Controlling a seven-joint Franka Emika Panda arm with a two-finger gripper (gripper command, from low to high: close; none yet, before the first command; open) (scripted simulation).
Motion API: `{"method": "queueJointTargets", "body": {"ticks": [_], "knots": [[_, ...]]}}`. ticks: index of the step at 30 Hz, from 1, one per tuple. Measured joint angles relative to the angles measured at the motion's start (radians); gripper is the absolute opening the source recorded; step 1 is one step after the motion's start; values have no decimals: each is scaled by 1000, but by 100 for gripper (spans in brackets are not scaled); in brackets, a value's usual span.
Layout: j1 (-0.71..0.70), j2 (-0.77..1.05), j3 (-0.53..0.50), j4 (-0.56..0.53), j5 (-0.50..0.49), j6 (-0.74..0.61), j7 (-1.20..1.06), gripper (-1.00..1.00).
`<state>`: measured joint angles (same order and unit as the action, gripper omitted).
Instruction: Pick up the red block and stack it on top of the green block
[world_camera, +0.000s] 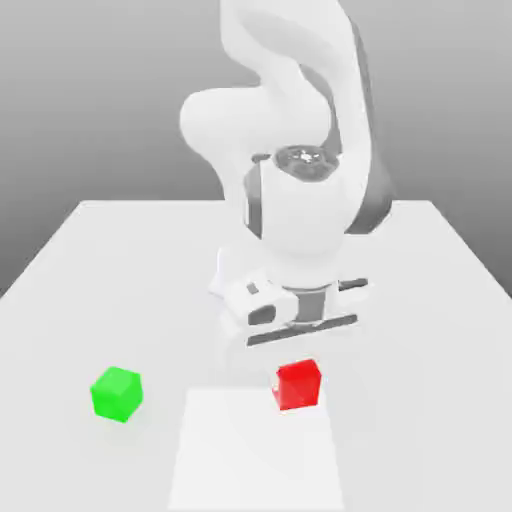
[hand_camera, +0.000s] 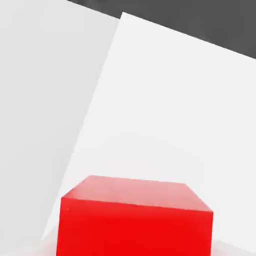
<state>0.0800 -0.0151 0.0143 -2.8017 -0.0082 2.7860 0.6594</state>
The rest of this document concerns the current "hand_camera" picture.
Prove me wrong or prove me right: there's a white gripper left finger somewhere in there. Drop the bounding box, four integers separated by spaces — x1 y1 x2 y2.
23 237 59 256

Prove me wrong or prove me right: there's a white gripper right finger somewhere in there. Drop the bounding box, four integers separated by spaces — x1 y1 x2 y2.
210 239 253 256

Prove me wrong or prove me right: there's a small red cube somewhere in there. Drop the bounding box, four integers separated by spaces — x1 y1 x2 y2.
55 174 214 256

